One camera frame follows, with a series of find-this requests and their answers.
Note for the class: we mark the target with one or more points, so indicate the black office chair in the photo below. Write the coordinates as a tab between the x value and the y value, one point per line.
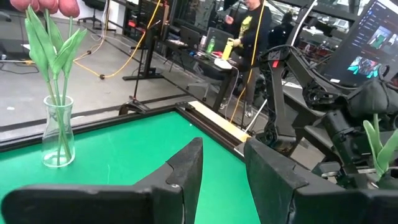
93	4

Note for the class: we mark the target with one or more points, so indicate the white flat object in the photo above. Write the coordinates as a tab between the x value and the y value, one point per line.
222	63

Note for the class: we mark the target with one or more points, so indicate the black desk leg frame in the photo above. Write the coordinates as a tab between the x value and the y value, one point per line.
150	56

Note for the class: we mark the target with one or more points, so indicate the tall clear glass vase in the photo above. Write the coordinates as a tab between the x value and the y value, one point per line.
57	155

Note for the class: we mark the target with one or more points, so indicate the large black monitor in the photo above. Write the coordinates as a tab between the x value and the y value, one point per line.
367	46

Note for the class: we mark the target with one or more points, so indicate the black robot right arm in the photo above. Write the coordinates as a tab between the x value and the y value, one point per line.
276	93

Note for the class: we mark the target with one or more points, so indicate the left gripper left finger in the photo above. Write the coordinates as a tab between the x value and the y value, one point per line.
177	186

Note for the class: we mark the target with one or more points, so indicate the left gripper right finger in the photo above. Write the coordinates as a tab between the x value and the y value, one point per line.
280	193

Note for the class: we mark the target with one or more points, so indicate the dark red artificial tulip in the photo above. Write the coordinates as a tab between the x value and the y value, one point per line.
23	4
69	6
48	4

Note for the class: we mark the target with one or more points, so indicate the black desk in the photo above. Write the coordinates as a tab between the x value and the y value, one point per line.
205	67

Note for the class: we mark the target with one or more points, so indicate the yellow bottle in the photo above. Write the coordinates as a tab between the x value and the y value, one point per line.
227	49

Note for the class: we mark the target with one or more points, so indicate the black artificial tulip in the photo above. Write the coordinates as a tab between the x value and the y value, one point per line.
371	140

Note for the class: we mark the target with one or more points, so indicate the black frame clamp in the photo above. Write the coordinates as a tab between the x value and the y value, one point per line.
133	108

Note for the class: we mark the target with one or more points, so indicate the green plastic bottle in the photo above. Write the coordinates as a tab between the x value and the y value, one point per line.
210	45

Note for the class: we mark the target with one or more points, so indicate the black metal table frame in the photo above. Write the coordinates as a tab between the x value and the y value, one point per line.
93	125

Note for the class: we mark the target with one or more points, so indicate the green table mat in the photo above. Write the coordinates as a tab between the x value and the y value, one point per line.
124	149

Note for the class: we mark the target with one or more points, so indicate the black tripod stand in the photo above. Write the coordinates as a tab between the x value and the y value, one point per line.
140	68

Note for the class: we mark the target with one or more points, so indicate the grey laptop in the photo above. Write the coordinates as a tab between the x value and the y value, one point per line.
217	35

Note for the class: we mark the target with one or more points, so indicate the person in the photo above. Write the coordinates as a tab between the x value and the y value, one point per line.
281	31
248	31

